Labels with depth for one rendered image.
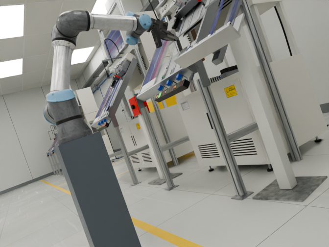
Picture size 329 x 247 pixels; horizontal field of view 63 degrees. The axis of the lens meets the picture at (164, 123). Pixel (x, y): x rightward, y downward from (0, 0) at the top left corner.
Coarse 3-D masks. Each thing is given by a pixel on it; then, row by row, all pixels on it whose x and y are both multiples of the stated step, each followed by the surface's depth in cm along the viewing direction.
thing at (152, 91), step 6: (174, 72) 149; (180, 72) 145; (186, 72) 144; (192, 72) 142; (168, 78) 156; (174, 78) 154; (156, 84) 168; (162, 84) 165; (174, 84) 160; (150, 90) 178; (156, 90) 176; (138, 96) 194; (144, 96) 190; (150, 96) 187
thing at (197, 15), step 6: (204, 0) 164; (198, 6) 169; (204, 6) 159; (192, 12) 174; (198, 12) 164; (204, 12) 155; (174, 18) 207; (186, 18) 181; (192, 18) 169; (198, 18) 159; (168, 24) 215; (186, 24) 175; (192, 24) 164; (198, 24) 169; (186, 30) 172
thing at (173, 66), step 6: (192, 42) 151; (186, 48) 156; (180, 54) 160; (162, 66) 181; (168, 66) 169; (174, 66) 160; (180, 66) 149; (162, 72) 176; (168, 72) 165; (162, 78) 168
